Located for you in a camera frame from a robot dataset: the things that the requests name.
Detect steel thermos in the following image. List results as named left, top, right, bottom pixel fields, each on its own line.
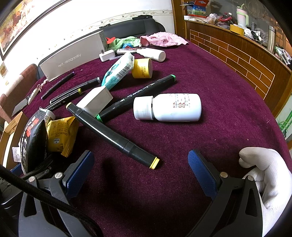
left=267, top=25, right=276, bottom=53

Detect toothpaste tube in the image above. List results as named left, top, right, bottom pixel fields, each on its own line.
left=116, top=48, right=143, bottom=55

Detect cardboard tray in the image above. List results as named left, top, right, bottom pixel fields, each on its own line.
left=0, top=112, right=28, bottom=170

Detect black snack packet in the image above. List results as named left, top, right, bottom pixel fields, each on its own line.
left=20, top=108, right=55, bottom=174

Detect black marker yellow caps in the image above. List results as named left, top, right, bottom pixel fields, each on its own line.
left=66, top=102, right=159, bottom=170

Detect black cable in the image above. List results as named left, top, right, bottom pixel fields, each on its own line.
left=0, top=164, right=103, bottom=237

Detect grey shoe box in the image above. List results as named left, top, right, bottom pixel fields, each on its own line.
left=38, top=30, right=107, bottom=81

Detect yellow snack packet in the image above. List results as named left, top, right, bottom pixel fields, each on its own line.
left=47, top=116, right=79, bottom=157

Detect wooden brick-pattern counter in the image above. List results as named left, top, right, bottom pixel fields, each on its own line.
left=171, top=1, right=291, bottom=116

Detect burgundy tablecloth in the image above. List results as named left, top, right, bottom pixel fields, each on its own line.
left=22, top=40, right=292, bottom=237

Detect white charger block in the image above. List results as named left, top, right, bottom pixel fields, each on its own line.
left=76, top=86, right=113, bottom=117

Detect framed painting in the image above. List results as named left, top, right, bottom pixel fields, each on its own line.
left=1, top=0, right=67, bottom=60

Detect brown armchair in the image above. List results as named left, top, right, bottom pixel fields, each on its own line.
left=1, top=64, right=37, bottom=123

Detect white power adapter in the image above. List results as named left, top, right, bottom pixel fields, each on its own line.
left=99, top=49, right=115, bottom=62

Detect yellow round jar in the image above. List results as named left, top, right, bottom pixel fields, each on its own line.
left=131, top=58, right=153, bottom=79

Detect black pen purple tip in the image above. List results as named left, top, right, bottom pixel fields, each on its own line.
left=41, top=72, right=75, bottom=100

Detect white-gloved right hand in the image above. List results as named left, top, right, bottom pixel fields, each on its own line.
left=239, top=147, right=291, bottom=236

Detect white medicine bottle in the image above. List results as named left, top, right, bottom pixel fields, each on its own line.
left=133, top=93, right=202, bottom=122

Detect pink cloth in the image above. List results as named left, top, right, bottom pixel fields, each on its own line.
left=140, top=32, right=188, bottom=47

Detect green cloth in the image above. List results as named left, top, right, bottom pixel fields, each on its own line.
left=108, top=36, right=141, bottom=51

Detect black leather sofa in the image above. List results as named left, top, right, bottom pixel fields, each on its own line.
left=37, top=15, right=166, bottom=80

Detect white tube bottle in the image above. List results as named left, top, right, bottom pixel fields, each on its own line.
left=136, top=48, right=166, bottom=62

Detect teal tissue pack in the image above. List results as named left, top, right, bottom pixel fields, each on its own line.
left=101, top=52, right=135, bottom=90

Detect black marker green caps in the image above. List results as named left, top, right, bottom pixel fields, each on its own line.
left=96, top=75, right=176, bottom=123

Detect white green tumbler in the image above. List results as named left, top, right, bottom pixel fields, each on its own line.
left=237, top=6, right=249, bottom=27

